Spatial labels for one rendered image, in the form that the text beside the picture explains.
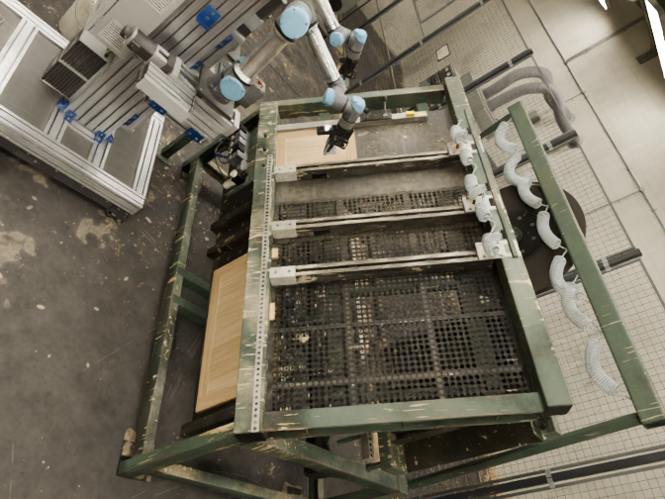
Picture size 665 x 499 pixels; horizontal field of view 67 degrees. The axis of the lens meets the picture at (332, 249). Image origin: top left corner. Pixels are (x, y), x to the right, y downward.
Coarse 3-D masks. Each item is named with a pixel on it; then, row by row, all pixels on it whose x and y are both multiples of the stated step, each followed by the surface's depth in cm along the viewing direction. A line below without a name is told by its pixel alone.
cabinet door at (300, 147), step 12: (288, 132) 321; (300, 132) 320; (312, 132) 319; (288, 144) 314; (300, 144) 313; (312, 144) 312; (324, 144) 312; (348, 144) 309; (276, 156) 307; (288, 156) 307; (300, 156) 306; (312, 156) 305; (324, 156) 304; (336, 156) 303; (348, 156) 302
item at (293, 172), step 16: (448, 144) 288; (464, 144) 287; (480, 144) 286; (336, 160) 293; (352, 160) 291; (368, 160) 291; (384, 160) 289; (400, 160) 288; (416, 160) 287; (432, 160) 288; (448, 160) 288; (288, 176) 293; (304, 176) 293; (320, 176) 294
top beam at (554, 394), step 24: (456, 96) 316; (456, 120) 304; (480, 168) 275; (504, 240) 243; (504, 264) 234; (504, 288) 235; (528, 288) 225; (528, 312) 218; (528, 336) 211; (528, 360) 209; (552, 360) 203; (552, 384) 197; (552, 408) 193
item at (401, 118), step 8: (416, 112) 319; (336, 120) 321; (384, 120) 318; (392, 120) 318; (400, 120) 318; (408, 120) 318; (416, 120) 319; (424, 120) 319; (280, 128) 321; (288, 128) 320; (296, 128) 320; (304, 128) 320; (312, 128) 320
